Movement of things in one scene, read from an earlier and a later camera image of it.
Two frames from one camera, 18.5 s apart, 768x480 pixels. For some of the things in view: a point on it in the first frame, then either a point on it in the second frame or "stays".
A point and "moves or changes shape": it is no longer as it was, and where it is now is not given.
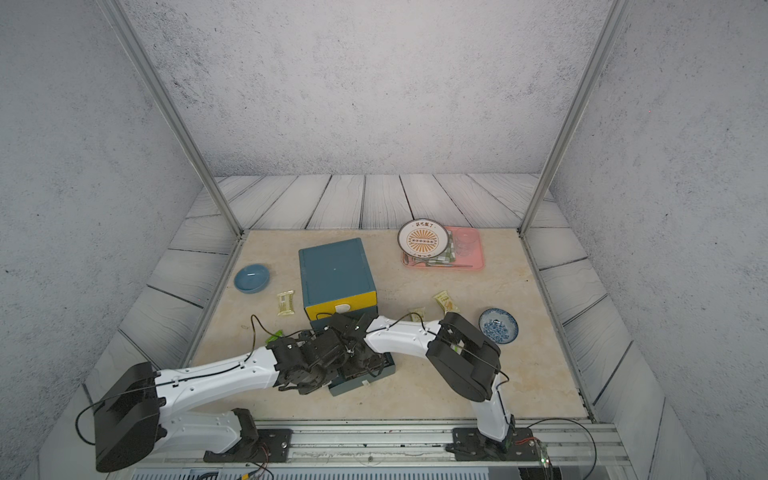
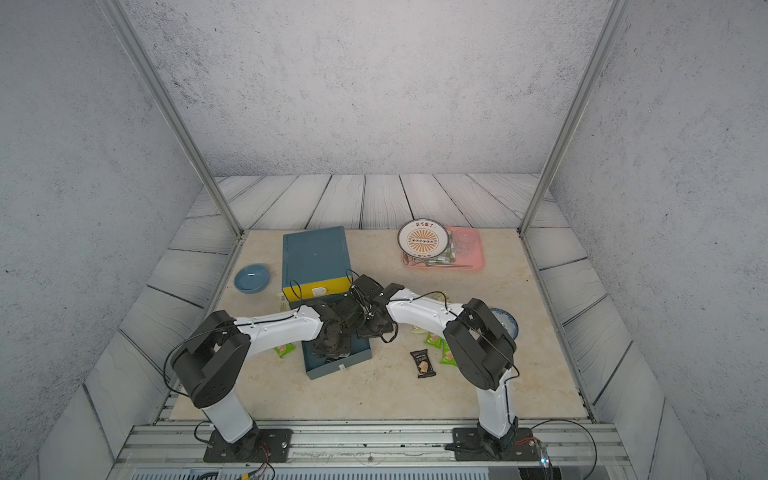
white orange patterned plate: [423, 238] stays
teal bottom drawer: [344, 384] moves or changes shape
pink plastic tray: [465, 251] stays
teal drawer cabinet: [336, 278] moves or changes shape
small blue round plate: [252, 278] stays
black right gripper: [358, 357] -> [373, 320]
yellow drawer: [340, 306] moves or changes shape
